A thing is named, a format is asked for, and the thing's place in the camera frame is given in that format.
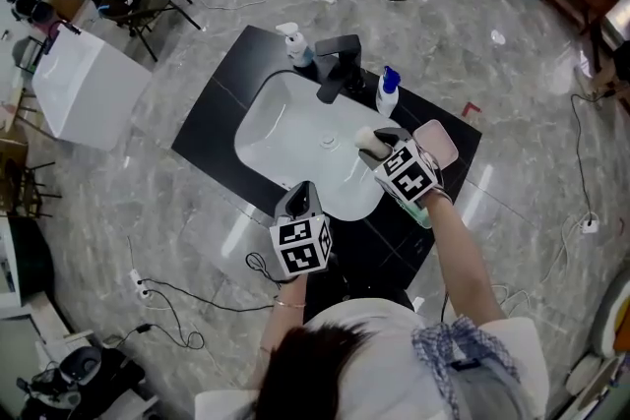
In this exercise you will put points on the dark wooden sink cabinet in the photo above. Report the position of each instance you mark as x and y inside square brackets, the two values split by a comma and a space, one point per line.
[216, 113]

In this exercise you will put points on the dark wooden chair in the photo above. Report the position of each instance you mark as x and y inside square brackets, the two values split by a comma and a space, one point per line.
[24, 182]

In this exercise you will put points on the blue checked cloth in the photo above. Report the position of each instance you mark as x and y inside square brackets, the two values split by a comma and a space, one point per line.
[443, 349]

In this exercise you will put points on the round floor drain cover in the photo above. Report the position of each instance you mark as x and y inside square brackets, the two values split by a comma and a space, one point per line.
[498, 37]

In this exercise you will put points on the white soap bar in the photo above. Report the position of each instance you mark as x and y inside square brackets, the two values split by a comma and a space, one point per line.
[366, 138]

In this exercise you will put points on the person's white shirt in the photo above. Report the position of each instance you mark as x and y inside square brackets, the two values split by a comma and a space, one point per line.
[389, 344]

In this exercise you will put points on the white sink basin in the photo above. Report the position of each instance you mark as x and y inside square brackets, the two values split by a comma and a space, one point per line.
[295, 138]

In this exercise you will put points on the green soap bar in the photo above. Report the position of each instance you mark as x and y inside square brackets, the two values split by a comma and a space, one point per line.
[415, 211]

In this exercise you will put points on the black faucet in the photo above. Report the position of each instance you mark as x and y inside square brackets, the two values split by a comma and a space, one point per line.
[339, 64]

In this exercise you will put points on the white spray bottle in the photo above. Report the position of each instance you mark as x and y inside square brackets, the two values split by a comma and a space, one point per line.
[295, 46]

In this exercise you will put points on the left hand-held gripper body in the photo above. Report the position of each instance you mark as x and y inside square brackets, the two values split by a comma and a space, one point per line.
[297, 251]

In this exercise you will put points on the person's right hand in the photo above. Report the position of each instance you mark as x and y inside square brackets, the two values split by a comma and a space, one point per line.
[441, 191]

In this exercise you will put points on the white bottle blue pump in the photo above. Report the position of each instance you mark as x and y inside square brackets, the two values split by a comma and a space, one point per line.
[387, 96]

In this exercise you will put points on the white box table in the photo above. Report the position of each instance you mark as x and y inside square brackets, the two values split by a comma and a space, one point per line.
[88, 88]

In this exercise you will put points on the person's left forearm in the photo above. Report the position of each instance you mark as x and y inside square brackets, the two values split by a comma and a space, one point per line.
[285, 329]

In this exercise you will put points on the pink soap dish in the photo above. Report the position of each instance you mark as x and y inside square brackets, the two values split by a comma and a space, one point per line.
[443, 142]

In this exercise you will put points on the person's right forearm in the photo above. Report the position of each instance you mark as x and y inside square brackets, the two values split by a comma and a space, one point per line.
[462, 260]

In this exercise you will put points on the translucent soap dish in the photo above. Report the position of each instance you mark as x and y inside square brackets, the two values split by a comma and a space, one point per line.
[422, 222]

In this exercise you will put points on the person's black trousers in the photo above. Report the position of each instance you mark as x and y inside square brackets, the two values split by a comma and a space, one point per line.
[354, 290]

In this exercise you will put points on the grey beanbag seat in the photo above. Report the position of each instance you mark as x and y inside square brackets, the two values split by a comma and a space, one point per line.
[608, 310]

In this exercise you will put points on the grey helmet-shaped device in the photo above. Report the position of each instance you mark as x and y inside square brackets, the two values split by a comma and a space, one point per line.
[81, 364]

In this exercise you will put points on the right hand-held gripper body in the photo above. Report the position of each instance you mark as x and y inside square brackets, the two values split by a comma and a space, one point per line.
[408, 177]

